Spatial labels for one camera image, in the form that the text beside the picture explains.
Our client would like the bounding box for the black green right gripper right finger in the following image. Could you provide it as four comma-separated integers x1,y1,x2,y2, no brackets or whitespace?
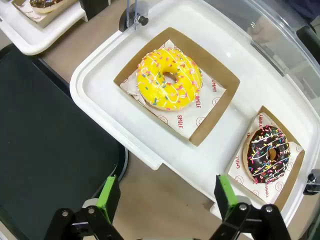
209,174,292,240

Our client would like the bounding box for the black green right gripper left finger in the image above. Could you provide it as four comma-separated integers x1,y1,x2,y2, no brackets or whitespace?
43,174,123,240

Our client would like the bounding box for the chocolate donut with coloured sprinkles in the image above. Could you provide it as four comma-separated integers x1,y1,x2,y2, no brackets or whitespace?
242,124,292,185

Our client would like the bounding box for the brown cardboard donut tray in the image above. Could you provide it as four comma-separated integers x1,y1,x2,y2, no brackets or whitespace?
224,105,306,212
113,26,241,148
11,0,79,29

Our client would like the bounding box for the black plastic serving tray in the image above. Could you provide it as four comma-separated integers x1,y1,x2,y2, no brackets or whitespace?
0,44,129,240

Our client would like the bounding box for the yellow sprinkled donut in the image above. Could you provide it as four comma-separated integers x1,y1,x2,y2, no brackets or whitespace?
136,48,203,112

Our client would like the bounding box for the chocolate glazed donut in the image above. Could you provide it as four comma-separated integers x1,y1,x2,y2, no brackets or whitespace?
29,0,65,14

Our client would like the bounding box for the white printed paper liner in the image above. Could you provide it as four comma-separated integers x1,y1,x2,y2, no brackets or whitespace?
227,112,304,205
119,39,226,140
15,0,43,23

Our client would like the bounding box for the black lid hinge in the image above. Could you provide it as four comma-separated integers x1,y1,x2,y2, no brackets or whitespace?
303,169,320,196
118,9,150,33

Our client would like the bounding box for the white display case base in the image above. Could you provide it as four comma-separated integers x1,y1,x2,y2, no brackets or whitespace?
0,0,89,56
69,0,320,227

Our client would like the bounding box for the clear display case lid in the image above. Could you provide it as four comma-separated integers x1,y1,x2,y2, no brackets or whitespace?
126,0,320,196

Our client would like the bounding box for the person in navy jacket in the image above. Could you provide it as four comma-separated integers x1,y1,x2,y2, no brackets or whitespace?
282,0,320,24

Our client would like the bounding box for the black lid handle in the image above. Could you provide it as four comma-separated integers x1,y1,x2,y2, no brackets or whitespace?
296,24,320,52

